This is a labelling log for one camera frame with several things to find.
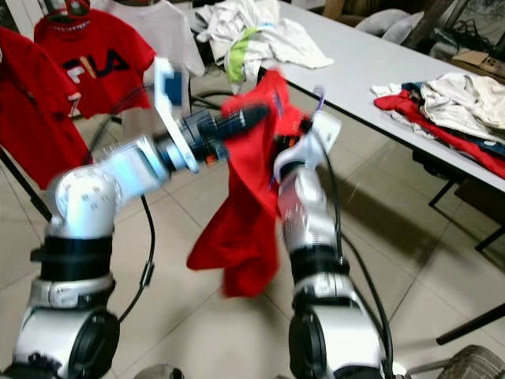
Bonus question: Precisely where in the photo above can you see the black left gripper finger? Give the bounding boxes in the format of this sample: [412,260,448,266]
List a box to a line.
[217,103,271,137]

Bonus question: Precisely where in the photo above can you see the purple plastic hanger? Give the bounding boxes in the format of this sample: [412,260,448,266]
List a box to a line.
[310,84,326,121]

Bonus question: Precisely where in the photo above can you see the red collared shirt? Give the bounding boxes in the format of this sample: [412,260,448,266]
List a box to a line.
[188,69,310,299]

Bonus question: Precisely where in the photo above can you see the green white garment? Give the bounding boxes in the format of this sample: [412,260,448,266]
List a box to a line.
[225,28,259,84]

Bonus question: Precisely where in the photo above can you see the white crumpled garment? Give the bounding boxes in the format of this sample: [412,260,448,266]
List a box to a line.
[194,0,335,84]

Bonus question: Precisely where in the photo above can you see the white T-shirt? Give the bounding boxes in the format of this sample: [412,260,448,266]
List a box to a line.
[95,0,208,144]

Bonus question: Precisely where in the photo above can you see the red FILA T-shirt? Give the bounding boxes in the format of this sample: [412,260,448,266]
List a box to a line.
[34,12,157,119]

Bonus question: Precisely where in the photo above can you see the white table black legs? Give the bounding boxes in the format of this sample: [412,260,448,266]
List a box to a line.
[188,0,505,253]

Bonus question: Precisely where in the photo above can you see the grey pillow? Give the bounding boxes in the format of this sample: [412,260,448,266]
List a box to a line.
[383,9,431,44]
[355,8,411,36]

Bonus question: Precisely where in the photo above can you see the red polo shirt white trim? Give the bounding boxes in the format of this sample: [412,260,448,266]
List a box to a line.
[0,28,84,190]

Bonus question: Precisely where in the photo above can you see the white striped garment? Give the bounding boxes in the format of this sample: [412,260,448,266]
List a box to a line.
[418,73,505,144]

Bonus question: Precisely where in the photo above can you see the black clothes rack silver bar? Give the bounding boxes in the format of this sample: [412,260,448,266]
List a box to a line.
[0,148,54,223]

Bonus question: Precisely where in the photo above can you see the grey chair plaid cushion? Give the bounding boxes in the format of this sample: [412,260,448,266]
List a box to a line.
[438,343,505,379]

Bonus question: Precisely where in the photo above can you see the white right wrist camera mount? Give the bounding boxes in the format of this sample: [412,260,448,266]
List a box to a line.
[272,109,343,184]

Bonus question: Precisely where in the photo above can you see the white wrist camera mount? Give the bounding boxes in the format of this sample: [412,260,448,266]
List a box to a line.
[272,109,343,184]
[152,57,200,173]

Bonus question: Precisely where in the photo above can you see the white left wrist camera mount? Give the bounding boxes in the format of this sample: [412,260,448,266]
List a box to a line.
[152,57,200,173]

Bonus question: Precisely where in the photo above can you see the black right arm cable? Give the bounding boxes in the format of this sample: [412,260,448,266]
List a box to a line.
[320,142,397,379]

